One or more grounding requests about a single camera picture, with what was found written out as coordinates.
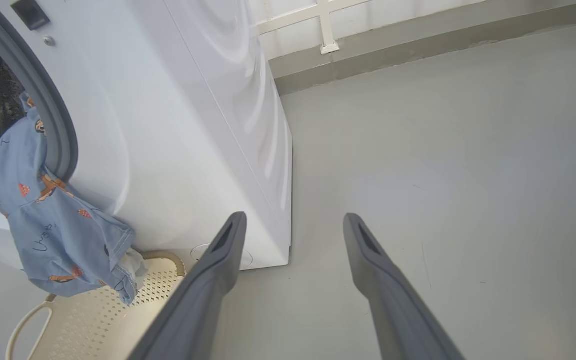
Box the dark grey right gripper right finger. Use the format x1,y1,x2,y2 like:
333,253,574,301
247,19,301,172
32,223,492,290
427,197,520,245
343,212,467,360

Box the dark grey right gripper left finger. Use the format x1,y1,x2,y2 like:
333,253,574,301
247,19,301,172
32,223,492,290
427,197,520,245
128,211,248,360

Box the blue printed denim garment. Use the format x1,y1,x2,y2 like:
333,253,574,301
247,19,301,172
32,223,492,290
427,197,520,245
0,92,148,306

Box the white front-load washing machine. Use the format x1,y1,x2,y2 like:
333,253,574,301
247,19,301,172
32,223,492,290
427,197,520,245
0,0,294,272

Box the cream perforated laundry basket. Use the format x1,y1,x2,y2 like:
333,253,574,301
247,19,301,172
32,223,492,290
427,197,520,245
5,250,188,360

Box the white metal railing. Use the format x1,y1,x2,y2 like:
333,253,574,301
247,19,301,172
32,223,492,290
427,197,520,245
255,0,474,56

